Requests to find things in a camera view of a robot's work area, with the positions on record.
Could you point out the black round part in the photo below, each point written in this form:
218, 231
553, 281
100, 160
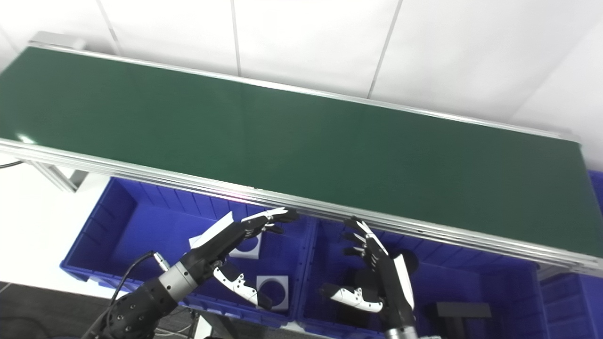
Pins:
411, 261

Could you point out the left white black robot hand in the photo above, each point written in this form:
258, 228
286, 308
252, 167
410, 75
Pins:
221, 245

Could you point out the blue plastic bin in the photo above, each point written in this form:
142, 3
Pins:
471, 278
570, 306
141, 221

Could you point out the black block part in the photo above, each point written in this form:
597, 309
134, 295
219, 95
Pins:
464, 309

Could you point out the aluminium conveyor support leg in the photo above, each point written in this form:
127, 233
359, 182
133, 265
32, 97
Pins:
56, 176

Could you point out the white square part with hole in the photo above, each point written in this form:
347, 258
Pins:
285, 306
254, 254

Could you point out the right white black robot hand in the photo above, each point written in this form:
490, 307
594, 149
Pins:
391, 282

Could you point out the grey conveyor motor box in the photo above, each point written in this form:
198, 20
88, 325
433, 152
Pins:
56, 40

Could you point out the green conveyor belt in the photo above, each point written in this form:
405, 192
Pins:
301, 150

